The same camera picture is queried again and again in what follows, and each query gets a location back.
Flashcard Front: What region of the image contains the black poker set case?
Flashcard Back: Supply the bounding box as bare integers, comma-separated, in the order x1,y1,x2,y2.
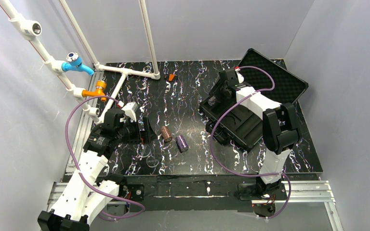
199,48,308,151

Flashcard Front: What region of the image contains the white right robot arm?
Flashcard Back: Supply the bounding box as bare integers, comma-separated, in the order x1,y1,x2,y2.
211,67,301,191

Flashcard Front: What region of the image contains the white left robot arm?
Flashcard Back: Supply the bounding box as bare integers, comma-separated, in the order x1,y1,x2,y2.
37,108,157,231

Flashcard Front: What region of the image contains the clear blank acrylic button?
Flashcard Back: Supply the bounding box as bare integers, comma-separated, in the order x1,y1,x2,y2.
137,145,152,159

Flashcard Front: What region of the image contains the orange grey poker chip stack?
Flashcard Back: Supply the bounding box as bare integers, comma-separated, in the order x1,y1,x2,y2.
160,126,173,143

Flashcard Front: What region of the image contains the clear dealer button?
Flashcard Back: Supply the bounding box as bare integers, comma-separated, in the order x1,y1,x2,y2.
146,156,159,168

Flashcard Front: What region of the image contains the purple poker chip stack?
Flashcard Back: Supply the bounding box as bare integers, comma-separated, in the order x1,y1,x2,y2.
175,135,189,152

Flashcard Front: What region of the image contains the orange plastic faucet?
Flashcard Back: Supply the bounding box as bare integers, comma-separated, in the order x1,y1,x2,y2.
81,80,107,102

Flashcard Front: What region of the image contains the small orange black brush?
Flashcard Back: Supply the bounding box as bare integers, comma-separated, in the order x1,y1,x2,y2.
164,74,178,82

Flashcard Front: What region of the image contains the blue plastic faucet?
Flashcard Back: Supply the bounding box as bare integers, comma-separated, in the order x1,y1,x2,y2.
61,52,94,76

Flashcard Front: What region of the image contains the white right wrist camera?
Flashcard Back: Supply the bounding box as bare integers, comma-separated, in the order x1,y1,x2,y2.
235,67,244,83

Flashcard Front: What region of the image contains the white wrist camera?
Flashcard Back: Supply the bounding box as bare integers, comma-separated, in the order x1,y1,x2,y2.
235,67,244,83
122,102,138,122

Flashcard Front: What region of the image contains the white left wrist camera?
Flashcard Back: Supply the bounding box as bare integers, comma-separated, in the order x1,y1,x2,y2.
122,102,138,122

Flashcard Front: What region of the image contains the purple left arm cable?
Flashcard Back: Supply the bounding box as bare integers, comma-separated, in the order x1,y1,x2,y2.
65,95,146,222

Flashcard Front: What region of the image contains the aluminium rail frame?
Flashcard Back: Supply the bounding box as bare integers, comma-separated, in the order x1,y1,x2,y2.
46,71,344,231

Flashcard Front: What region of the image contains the white pvc pipe frame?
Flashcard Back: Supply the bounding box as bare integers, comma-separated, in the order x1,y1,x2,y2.
0,0,161,124

